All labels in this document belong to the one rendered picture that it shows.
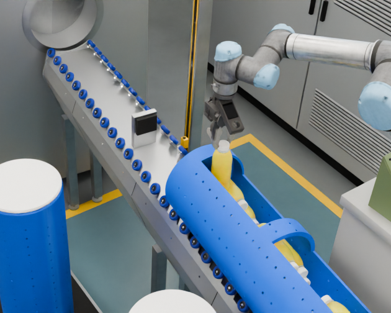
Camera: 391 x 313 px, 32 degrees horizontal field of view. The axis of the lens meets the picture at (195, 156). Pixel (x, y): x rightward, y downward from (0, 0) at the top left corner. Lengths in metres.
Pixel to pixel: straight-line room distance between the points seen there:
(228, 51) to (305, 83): 2.19
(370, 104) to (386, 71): 0.10
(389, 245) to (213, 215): 0.58
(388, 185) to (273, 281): 0.52
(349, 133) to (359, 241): 1.68
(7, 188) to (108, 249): 1.27
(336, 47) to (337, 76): 1.98
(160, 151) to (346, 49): 1.07
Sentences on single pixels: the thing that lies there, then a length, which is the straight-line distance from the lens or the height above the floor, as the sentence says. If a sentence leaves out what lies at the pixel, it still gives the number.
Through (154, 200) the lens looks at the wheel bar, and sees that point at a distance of 2.54.
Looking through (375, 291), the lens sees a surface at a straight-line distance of 2.45.
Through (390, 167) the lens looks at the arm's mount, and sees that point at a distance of 2.20.
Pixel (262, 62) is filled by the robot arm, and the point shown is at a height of 1.64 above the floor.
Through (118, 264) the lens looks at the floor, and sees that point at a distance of 3.55.
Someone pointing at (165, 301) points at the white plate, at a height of 1.04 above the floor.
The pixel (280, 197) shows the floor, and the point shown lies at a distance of 3.99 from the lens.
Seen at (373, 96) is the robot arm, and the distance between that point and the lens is 1.77.
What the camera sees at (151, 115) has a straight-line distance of 2.69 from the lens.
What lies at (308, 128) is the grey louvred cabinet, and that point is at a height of 0.17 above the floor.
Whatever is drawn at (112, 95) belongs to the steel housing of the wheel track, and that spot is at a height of 0.93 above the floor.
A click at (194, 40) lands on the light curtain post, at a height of 1.26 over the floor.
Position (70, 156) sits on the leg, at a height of 0.39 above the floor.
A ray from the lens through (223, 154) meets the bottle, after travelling 2.19.
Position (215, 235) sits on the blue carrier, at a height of 1.15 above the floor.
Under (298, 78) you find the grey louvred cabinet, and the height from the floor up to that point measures 0.45.
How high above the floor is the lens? 2.67
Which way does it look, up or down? 40 degrees down
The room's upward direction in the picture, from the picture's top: 5 degrees clockwise
